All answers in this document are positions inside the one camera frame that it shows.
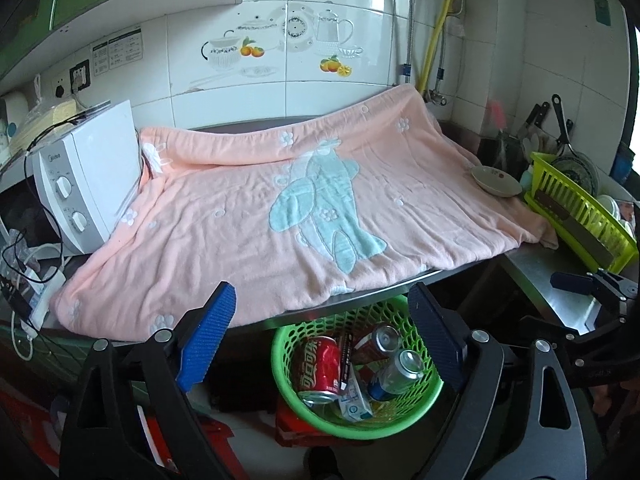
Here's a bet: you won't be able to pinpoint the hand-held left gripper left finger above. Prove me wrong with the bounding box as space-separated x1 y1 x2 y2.
60 281 237 480

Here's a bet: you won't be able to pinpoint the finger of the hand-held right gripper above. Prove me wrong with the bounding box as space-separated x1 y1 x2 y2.
550 269 640 311
519 312 632 349

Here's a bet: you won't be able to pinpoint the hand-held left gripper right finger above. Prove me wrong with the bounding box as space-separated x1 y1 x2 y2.
407 281 586 480

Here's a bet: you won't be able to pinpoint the blue and silver can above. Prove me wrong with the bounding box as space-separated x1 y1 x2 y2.
367 349 427 403

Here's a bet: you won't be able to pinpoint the dark red drink can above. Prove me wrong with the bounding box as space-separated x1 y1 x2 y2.
352 324 402 367

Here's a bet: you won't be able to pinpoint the green plastic basket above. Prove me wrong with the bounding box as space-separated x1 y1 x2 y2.
271 294 445 442

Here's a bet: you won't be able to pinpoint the white milk carton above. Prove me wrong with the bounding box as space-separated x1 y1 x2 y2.
336 365 376 423

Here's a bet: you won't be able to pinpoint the red soda can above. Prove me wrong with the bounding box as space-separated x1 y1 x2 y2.
291 335 347 407

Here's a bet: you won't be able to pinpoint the kitchen cleaver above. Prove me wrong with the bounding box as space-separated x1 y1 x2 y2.
532 190 617 268

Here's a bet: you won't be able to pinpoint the lime green dish rack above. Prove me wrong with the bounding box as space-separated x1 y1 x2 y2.
524 151 640 273

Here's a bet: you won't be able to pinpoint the stack of white bowls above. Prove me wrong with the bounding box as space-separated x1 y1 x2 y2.
597 194 631 222

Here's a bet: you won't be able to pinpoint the pink bunny blanket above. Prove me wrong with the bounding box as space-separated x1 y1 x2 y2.
50 85 560 338

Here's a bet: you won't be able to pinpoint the blue patterned plate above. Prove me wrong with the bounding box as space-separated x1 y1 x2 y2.
552 154 601 197

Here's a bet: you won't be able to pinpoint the ceramic bowl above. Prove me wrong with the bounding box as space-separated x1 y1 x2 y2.
470 164 522 198

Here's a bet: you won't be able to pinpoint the blue container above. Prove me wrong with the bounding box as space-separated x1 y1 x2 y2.
612 142 638 178

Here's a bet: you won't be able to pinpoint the dark utensil holder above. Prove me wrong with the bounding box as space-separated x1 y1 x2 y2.
477 130 526 171

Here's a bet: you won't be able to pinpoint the white power strip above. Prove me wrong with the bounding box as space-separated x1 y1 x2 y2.
20 260 68 332

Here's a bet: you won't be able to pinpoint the black shoe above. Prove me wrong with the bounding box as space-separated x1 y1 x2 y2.
305 447 343 480

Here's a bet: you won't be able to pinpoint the pink brush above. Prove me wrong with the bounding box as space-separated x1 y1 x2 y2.
487 100 508 133

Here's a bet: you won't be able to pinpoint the white toaster oven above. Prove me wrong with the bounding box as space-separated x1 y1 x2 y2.
31 100 143 256

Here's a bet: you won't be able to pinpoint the microwave oven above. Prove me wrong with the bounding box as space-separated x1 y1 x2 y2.
0 180 66 261

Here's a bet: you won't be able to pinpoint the grey pipe with valve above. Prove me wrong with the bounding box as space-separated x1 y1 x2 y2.
431 0 466 107

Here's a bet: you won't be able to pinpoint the beige food container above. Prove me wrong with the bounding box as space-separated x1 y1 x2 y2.
10 99 83 151

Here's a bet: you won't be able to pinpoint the white kettle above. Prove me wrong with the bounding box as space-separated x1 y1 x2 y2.
0 91 36 161

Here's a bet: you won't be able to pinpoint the white instruction label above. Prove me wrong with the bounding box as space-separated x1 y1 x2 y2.
91 30 143 77

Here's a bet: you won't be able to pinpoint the black handled knives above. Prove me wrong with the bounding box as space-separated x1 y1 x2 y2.
517 102 551 141

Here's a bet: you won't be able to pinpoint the black power cable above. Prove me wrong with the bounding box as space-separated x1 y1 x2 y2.
0 125 71 321

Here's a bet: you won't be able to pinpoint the yellow gas hose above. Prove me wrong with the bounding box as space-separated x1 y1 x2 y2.
419 0 453 96

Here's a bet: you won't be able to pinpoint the black wall socket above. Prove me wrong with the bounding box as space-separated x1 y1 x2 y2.
69 59 91 92

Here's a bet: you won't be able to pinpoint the braided metal hose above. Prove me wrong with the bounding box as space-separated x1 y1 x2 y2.
400 0 418 86

